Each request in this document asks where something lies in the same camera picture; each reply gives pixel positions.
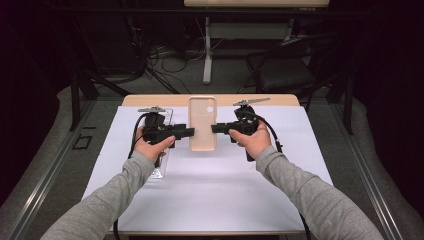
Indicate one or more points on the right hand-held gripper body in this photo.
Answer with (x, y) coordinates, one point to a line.
(246, 121)

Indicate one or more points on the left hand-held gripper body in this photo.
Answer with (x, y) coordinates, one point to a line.
(155, 130)

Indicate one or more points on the clear plastic rack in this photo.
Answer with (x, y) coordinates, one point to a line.
(168, 116)

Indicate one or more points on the beige phone case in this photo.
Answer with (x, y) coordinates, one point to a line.
(201, 123)

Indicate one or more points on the person's left hand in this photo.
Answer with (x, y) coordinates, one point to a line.
(153, 150)

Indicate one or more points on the person's right hand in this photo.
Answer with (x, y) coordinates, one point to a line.
(255, 141)

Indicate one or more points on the wooden table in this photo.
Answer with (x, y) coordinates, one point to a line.
(160, 100)

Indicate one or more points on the white table cover sheet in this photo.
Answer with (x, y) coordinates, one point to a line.
(216, 186)

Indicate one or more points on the black chair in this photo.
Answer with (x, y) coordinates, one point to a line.
(283, 75)

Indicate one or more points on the desk with white legs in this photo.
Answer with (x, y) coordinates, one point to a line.
(207, 50)

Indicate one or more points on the black metal stand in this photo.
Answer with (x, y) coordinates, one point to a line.
(75, 100)
(348, 106)

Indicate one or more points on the black metal crossbar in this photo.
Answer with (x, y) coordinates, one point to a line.
(133, 10)

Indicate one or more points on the aluminium floor rail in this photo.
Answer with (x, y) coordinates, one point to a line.
(50, 173)
(366, 173)

